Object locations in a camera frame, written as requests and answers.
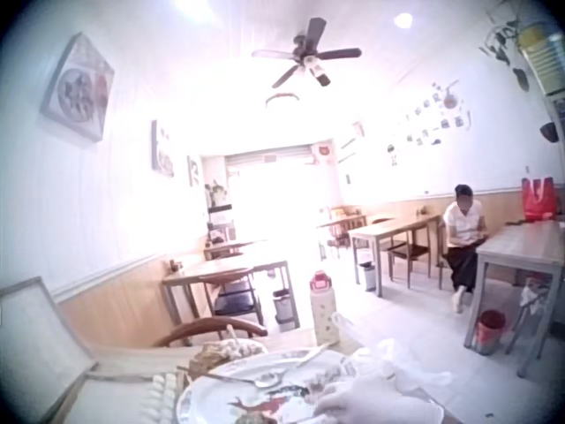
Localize person's right hand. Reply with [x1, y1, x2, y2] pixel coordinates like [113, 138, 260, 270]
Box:
[314, 365, 445, 424]

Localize flat light spatula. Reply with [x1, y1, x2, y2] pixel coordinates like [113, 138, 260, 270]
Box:
[282, 343, 339, 370]

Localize metal spoon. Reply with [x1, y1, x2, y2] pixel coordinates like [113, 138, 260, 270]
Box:
[176, 364, 286, 390]

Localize clear plastic bag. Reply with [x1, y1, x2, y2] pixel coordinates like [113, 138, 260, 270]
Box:
[330, 311, 454, 398]

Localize white bottle with red lid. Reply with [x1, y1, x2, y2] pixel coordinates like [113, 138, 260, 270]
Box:
[308, 269, 339, 346]

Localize grey pedal trash bin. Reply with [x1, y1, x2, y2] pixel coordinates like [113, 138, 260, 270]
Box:
[358, 261, 379, 293]
[270, 288, 298, 333]

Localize bowl of filling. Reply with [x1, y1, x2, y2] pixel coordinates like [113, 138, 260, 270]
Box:
[188, 338, 268, 377]

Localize large decorated white plate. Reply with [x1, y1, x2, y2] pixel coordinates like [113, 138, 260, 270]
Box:
[175, 347, 368, 424]

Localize black seat chair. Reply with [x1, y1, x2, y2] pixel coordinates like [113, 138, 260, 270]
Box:
[198, 268, 266, 329]

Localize curved brown wooden chair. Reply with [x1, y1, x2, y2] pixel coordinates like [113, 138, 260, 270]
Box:
[151, 314, 268, 351]

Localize red bucket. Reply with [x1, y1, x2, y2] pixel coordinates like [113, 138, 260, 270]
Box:
[473, 308, 508, 357]

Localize wooden dining table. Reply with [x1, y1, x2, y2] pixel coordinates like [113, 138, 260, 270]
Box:
[202, 238, 268, 262]
[161, 254, 290, 330]
[348, 213, 443, 291]

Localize row of white dumplings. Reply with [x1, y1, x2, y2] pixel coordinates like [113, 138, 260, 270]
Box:
[139, 372, 178, 424]

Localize wooden table with chairs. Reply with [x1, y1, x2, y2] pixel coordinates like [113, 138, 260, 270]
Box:
[316, 206, 369, 262]

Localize metal stool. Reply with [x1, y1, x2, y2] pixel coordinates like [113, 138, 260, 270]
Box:
[502, 281, 549, 355]

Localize grey dining table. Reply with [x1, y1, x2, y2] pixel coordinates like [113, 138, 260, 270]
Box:
[463, 219, 565, 377]

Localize red plastic bag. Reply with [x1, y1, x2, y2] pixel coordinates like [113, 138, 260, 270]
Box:
[521, 176, 557, 223]

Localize wooden framed board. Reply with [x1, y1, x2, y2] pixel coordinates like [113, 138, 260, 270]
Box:
[0, 276, 101, 424]

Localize dark brown ceiling fan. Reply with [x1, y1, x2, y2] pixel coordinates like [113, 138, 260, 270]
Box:
[250, 16, 364, 90]

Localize hanging trailing plant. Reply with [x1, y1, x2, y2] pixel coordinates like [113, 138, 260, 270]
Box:
[478, 7, 531, 93]

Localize yellow green cabinet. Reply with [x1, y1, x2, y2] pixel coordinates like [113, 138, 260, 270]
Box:
[516, 11, 565, 101]

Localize wall shelf with plants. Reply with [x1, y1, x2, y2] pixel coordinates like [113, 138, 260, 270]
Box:
[203, 178, 236, 246]

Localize small wall picture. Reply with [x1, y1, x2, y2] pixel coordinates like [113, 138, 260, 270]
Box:
[186, 154, 203, 188]

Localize group of wall photos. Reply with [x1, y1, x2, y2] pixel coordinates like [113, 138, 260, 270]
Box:
[385, 79, 474, 171]

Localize tall wall picture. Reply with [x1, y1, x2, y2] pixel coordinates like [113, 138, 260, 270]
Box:
[150, 118, 176, 179]

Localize ring ceiling lamp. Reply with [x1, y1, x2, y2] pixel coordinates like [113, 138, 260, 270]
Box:
[264, 91, 298, 110]

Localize black wall pot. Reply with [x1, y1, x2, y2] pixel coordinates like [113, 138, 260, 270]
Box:
[539, 120, 560, 144]

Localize large square wall picture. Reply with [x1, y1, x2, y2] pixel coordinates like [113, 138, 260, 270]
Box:
[38, 31, 117, 143]

